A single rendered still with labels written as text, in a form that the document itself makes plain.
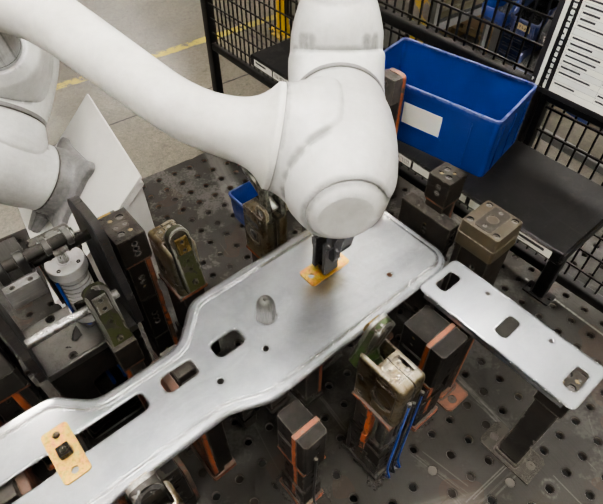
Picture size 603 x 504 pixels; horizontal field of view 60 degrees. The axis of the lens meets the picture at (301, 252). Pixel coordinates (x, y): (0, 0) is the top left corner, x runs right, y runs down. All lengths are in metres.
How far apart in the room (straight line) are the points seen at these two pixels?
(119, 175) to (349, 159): 0.79
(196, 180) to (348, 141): 1.14
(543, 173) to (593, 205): 0.11
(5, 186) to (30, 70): 0.24
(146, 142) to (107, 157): 1.72
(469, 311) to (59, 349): 0.67
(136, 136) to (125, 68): 2.48
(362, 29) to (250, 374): 0.50
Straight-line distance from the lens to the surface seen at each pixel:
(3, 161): 1.21
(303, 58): 0.57
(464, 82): 1.20
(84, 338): 0.94
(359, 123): 0.46
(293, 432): 0.77
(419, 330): 0.88
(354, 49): 0.57
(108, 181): 1.20
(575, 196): 1.12
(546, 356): 0.89
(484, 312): 0.90
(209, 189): 1.52
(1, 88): 1.22
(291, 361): 0.80
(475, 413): 1.15
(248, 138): 0.47
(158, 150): 2.87
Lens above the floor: 1.70
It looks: 49 degrees down
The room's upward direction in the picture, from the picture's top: straight up
